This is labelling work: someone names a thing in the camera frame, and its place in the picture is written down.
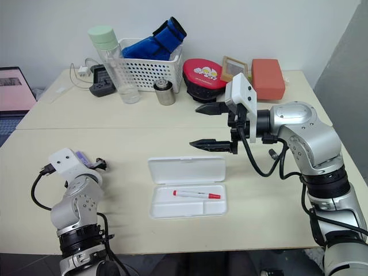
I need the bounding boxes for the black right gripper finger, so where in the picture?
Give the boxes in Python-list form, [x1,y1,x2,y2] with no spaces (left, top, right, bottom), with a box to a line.
[195,102,223,117]
[189,139,232,154]

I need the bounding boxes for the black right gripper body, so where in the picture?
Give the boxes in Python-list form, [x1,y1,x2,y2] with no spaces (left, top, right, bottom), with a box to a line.
[220,101,251,155]

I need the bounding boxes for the white plastic pencil case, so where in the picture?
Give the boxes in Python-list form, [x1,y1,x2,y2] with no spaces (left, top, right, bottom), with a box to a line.
[147,156,229,220]

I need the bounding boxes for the red and white marker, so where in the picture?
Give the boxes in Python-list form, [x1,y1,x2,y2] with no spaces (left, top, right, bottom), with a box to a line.
[172,190,222,201]

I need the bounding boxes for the red and black cartoon pouch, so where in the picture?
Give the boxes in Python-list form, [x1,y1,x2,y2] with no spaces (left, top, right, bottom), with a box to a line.
[182,58,230,104]

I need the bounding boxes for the small metal canister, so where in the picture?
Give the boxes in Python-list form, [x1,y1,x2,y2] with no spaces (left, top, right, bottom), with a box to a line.
[152,79,177,106]

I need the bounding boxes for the orange rectangular box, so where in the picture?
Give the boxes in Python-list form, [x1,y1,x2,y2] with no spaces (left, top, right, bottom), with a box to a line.
[251,58,286,101]

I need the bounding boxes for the white perforated plastic basket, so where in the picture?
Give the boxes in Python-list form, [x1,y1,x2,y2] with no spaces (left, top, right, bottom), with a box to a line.
[108,37,184,94]

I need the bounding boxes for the black power strip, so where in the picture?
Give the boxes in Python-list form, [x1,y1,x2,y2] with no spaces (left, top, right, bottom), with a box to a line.
[89,64,117,98]

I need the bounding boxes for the blue fabric bag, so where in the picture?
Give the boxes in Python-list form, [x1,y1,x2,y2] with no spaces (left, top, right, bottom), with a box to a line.
[121,16,188,62]

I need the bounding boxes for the clear bottle with green lid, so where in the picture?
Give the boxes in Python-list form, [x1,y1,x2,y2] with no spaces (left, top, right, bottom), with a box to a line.
[87,25,142,105]

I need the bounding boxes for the grey partition panel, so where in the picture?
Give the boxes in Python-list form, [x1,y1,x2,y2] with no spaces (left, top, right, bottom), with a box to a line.
[313,0,368,133]

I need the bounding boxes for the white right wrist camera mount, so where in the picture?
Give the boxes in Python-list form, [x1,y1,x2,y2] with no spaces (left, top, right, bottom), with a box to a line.
[224,72,259,144]

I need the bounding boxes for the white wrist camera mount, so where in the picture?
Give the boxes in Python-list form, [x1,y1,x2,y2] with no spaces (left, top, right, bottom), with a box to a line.
[48,147,102,182]
[224,72,259,144]

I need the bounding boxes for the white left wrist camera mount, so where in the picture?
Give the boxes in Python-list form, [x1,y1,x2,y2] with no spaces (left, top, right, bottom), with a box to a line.
[48,147,102,182]

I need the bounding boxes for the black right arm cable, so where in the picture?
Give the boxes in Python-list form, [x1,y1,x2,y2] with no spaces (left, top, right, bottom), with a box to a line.
[239,131,368,248]

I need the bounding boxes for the small wooden frame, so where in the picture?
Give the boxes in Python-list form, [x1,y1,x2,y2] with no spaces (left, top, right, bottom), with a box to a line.
[221,55,249,83]

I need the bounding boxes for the white charger cable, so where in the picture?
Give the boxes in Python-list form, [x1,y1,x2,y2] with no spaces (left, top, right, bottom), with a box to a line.
[69,57,101,90]

